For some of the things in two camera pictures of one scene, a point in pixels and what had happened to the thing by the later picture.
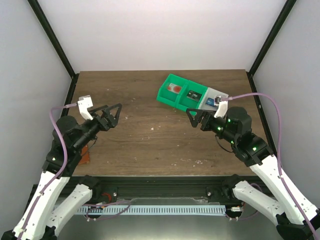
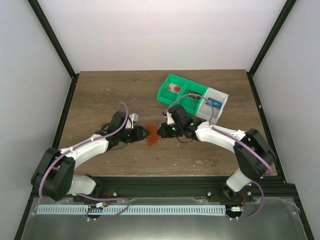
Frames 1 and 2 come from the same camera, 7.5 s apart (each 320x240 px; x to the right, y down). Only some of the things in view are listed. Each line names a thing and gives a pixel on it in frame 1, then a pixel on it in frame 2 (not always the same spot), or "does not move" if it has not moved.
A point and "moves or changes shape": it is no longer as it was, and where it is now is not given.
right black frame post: x=288 y=7 does not move
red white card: x=174 y=88 does not move
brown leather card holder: x=85 y=158 moves or changes shape
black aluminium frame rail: x=114 y=188 does not move
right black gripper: x=207 y=114 → x=165 y=134
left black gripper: x=112 y=122 → x=139 y=136
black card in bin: x=194 y=95 does not move
